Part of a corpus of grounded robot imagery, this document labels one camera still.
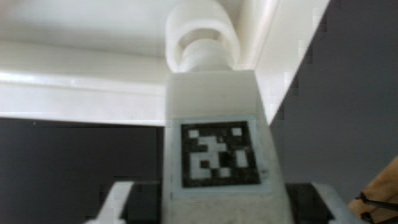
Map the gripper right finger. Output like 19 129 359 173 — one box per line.
313 182 364 224

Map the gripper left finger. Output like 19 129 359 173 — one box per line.
85 181 135 224

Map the white table leg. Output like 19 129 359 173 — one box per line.
162 39 293 224

